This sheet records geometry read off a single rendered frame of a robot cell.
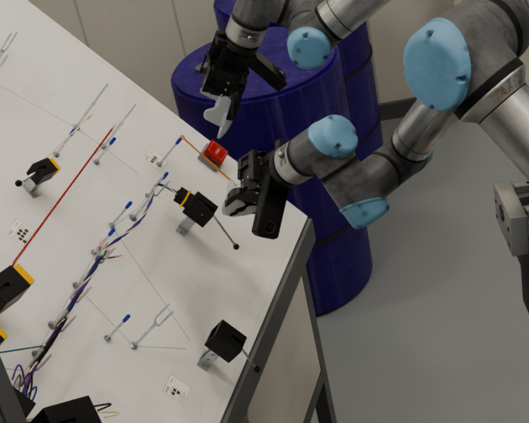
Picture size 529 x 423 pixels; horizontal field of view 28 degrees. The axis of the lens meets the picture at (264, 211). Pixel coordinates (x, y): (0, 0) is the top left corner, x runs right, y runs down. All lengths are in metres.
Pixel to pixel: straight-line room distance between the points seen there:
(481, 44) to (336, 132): 0.38
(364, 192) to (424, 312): 1.88
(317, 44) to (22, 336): 0.73
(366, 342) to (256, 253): 1.21
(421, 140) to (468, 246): 2.15
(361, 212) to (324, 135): 0.15
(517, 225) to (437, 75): 0.65
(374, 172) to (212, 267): 0.60
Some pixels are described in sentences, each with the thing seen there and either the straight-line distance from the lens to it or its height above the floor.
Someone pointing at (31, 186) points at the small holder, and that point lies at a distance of 2.13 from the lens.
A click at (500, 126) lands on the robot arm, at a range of 1.47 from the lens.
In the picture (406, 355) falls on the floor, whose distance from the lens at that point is 3.46.
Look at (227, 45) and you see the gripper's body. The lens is 2.06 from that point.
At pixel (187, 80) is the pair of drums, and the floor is 0.87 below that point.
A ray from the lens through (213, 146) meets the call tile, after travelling 2.48.
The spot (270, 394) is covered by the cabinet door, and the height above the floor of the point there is 0.64.
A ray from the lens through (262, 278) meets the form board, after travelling 2.35.
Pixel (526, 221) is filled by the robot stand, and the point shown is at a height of 1.10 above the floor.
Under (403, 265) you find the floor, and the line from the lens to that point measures 3.85.
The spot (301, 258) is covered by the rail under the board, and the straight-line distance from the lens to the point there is 2.50.
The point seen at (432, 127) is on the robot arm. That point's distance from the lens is 1.75.
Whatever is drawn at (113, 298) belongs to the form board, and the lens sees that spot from 2.08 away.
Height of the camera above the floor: 2.25
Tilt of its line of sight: 32 degrees down
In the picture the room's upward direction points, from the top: 12 degrees counter-clockwise
